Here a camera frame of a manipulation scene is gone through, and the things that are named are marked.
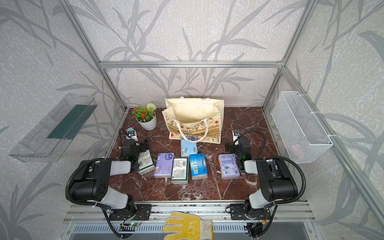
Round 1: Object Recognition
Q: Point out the green white tissue pack centre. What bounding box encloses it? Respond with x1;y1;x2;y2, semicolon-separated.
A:
171;157;190;185

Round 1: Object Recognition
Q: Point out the cream floral canvas tote bag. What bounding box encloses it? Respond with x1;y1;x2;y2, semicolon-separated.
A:
162;97;225;144

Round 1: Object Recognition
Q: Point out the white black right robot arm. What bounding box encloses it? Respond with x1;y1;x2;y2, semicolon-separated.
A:
225;130;307;215

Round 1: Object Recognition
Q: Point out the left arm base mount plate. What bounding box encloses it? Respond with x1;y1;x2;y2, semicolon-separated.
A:
109;204;152;221

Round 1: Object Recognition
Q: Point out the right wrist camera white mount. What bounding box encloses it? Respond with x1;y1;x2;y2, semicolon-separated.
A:
233;130;241;142

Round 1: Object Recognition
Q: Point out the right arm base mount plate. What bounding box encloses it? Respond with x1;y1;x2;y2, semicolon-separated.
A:
225;203;270;222

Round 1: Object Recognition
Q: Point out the potted plant white pot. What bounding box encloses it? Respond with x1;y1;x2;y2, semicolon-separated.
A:
132;102;157;131

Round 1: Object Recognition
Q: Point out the white wire mesh basket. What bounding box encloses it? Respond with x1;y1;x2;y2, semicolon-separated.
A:
272;91;333;164

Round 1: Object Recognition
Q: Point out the yellow knit work glove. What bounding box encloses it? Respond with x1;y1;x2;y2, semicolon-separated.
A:
163;211;213;240

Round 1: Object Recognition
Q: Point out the teal small shovel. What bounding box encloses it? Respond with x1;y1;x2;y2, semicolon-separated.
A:
126;127;138;141

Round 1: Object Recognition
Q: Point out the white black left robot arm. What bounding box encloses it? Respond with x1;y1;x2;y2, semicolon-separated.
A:
65;139;149;215

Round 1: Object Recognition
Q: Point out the purple tissue pack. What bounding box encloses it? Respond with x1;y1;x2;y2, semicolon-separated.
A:
218;154;240;180
154;153;175;179

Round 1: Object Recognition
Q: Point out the clear acrylic wall shelf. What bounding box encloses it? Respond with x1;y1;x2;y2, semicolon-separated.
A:
9;94;98;163

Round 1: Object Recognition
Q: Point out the light blue cartoon tissue pack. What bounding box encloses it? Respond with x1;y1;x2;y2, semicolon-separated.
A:
181;136;198;157

